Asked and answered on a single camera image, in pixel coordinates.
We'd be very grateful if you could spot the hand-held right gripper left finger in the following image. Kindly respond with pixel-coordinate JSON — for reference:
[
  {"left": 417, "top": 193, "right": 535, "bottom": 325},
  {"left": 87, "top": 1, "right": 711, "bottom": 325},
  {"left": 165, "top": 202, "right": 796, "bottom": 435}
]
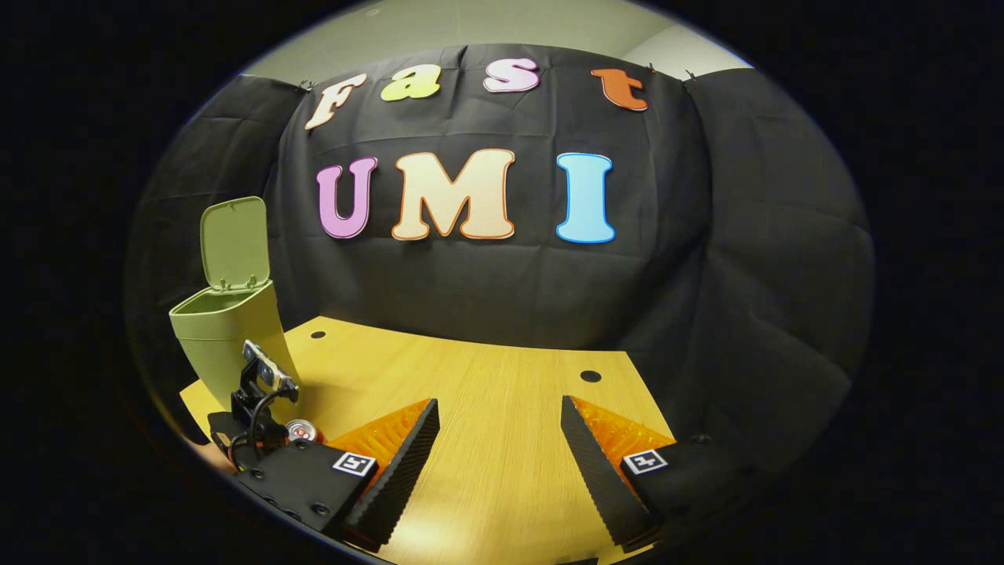
[{"left": 235, "top": 398, "right": 442, "bottom": 552}]

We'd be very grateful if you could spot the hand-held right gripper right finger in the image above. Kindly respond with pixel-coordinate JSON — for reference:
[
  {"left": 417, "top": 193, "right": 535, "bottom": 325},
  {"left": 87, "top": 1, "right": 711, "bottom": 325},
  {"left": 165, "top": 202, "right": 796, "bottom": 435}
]
[{"left": 560, "top": 395, "right": 754, "bottom": 554}]

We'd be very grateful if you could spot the black backdrop cloth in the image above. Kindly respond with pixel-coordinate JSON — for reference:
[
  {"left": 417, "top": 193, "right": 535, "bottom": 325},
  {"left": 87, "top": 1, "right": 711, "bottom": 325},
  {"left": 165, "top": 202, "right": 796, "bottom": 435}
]
[{"left": 125, "top": 43, "right": 875, "bottom": 503}]

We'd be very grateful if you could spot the wooden desktop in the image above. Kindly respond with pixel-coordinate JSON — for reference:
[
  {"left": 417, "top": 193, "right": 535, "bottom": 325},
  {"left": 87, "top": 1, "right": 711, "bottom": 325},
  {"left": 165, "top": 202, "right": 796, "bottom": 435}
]
[{"left": 179, "top": 315, "right": 677, "bottom": 565}]

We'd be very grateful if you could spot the green desktop garbage bin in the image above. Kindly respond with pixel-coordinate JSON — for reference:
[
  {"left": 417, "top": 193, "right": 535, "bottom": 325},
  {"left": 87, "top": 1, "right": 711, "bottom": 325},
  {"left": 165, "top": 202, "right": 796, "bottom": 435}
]
[{"left": 169, "top": 196, "right": 303, "bottom": 425}]

